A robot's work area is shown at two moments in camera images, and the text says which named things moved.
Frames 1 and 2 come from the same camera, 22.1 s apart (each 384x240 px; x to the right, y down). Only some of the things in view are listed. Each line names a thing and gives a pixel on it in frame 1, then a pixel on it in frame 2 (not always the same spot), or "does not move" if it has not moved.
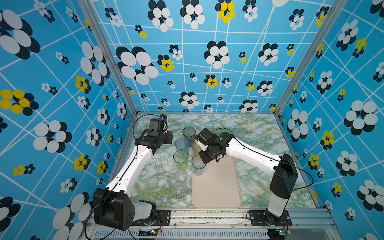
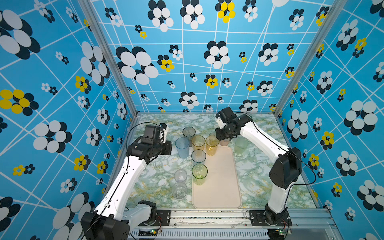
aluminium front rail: x=219 y=225 does not move
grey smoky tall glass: x=189 y=133 does not move
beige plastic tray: x=218 y=186 does not move
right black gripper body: x=207 y=155 → x=224 y=133
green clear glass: x=180 y=157 → x=199 y=172
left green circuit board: x=152 y=233 does not move
